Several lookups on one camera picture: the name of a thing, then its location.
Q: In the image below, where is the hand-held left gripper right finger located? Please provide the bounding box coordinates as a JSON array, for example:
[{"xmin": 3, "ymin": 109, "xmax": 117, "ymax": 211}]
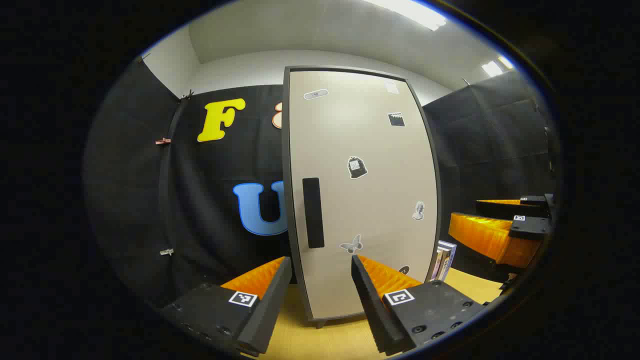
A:
[{"xmin": 351, "ymin": 254, "xmax": 488, "ymax": 358}]

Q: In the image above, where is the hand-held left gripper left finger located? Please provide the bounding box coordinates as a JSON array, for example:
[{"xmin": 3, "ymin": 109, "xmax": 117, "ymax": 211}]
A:
[{"xmin": 159, "ymin": 256, "xmax": 293, "ymax": 358}]

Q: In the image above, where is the black door handle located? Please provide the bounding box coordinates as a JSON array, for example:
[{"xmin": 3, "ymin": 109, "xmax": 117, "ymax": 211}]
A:
[{"xmin": 302, "ymin": 177, "xmax": 326, "ymax": 249}]

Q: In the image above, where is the dark grey cabinet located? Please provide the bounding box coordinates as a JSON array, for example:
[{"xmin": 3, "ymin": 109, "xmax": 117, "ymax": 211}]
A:
[{"xmin": 281, "ymin": 65, "xmax": 443, "ymax": 329}]

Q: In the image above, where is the bundle of upright books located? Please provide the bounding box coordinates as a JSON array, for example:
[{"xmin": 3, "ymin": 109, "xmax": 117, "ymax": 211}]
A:
[{"xmin": 430, "ymin": 240, "xmax": 458, "ymax": 282}]

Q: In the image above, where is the black backdrop cloth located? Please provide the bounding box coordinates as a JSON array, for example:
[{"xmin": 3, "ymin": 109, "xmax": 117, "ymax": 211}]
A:
[{"xmin": 82, "ymin": 60, "xmax": 556, "ymax": 311}]

